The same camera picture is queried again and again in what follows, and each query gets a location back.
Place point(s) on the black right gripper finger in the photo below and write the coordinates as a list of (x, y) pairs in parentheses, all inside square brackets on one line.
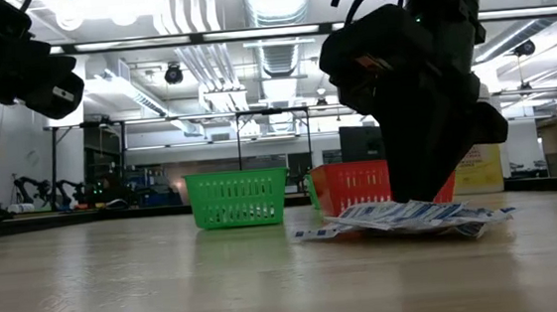
[(407, 183), (437, 181)]

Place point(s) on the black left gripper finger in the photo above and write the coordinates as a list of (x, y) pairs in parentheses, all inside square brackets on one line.
[(59, 93)]

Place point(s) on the white blue-striped bandage wrapper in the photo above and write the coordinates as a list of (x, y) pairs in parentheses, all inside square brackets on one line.
[(483, 219), (314, 234), (402, 213)]

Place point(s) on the black background robot arm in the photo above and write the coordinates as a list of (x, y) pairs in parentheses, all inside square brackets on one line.
[(37, 187)]

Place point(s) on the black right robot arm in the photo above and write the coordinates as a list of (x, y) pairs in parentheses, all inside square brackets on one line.
[(446, 13)]

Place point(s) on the white LED light bar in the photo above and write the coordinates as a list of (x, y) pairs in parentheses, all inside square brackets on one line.
[(338, 26), (100, 46), (526, 12), (274, 32), (56, 49)]

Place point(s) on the Lysol wipes canister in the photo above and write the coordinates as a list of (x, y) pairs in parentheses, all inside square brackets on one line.
[(484, 170)]

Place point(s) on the red plastic basket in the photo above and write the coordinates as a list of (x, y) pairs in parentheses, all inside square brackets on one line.
[(350, 185)]

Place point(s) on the black computer monitor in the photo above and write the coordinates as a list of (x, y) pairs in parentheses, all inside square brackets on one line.
[(357, 145)]

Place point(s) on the dark equipment rack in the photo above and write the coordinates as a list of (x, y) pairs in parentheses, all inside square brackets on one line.
[(104, 155)]

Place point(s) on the green plastic basket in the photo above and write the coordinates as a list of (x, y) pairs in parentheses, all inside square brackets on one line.
[(237, 194), (312, 190)]

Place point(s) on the blue box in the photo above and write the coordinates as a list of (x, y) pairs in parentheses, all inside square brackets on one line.
[(162, 196)]

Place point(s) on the black mounted camera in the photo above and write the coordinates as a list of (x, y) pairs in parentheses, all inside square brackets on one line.
[(173, 74), (524, 48)]

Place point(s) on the black background rig frame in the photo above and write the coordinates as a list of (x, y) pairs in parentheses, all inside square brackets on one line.
[(271, 111)]

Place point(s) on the silver ceiling air duct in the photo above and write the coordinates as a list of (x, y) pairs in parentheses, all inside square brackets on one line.
[(281, 61)]

